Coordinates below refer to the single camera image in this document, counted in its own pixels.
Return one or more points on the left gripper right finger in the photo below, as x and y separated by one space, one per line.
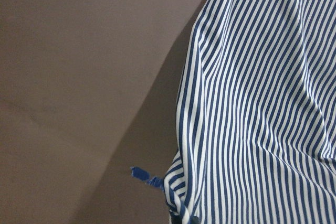
195 220

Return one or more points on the blue white striped polo shirt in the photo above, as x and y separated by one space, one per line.
255 116

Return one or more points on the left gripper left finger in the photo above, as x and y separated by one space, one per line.
175 219

